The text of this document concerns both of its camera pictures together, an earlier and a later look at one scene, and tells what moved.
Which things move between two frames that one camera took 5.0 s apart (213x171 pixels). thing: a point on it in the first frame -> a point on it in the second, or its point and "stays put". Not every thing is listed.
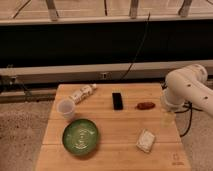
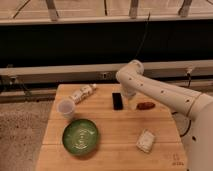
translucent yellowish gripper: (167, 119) -> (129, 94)
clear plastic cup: (67, 108) stays put
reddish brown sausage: (145, 105) stays put
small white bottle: (82, 93) stays put
